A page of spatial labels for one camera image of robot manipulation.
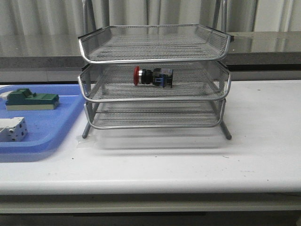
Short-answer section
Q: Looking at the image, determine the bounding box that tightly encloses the blue plastic tray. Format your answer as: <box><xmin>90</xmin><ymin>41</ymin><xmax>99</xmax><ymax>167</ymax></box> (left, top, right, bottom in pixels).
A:
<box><xmin>0</xmin><ymin>84</ymin><xmax>84</xmax><ymax>155</ymax></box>

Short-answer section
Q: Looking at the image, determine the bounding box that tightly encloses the clear tape strip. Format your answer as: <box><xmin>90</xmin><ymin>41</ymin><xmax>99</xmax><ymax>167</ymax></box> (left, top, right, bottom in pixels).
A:
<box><xmin>76</xmin><ymin>135</ymin><xmax>97</xmax><ymax>148</ymax></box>

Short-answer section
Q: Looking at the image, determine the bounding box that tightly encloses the green and beige switch block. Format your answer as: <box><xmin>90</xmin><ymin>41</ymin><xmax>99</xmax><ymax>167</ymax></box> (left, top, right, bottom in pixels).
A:
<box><xmin>5</xmin><ymin>88</ymin><xmax>60</xmax><ymax>111</ymax></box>

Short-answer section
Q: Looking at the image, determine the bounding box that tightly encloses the silver mesh bottom tray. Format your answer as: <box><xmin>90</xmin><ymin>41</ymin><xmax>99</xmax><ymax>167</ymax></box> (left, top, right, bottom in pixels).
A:
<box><xmin>84</xmin><ymin>100</ymin><xmax>225</xmax><ymax>129</ymax></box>

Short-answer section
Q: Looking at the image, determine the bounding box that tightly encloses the silver mesh top tray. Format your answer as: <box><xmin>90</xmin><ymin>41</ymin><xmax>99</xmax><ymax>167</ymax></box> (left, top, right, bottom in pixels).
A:
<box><xmin>78</xmin><ymin>24</ymin><xmax>233</xmax><ymax>64</ymax></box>

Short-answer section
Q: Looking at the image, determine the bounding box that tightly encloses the grey metal rack frame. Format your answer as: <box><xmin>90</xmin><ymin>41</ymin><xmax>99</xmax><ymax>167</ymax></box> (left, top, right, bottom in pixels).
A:
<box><xmin>80</xmin><ymin>28</ymin><xmax>235</xmax><ymax>141</ymax></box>

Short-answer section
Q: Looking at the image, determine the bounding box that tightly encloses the silver mesh tray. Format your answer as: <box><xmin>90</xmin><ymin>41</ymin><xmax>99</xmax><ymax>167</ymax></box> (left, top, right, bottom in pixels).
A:
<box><xmin>78</xmin><ymin>24</ymin><xmax>233</xmax><ymax>64</ymax></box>
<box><xmin>78</xmin><ymin>61</ymin><xmax>231</xmax><ymax>102</ymax></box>
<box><xmin>84</xmin><ymin>100</ymin><xmax>225</xmax><ymax>129</ymax></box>

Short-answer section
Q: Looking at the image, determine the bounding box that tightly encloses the red emergency push button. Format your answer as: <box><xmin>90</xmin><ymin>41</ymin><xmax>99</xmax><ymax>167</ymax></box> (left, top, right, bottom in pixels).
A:
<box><xmin>133</xmin><ymin>66</ymin><xmax>173</xmax><ymax>88</ymax></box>

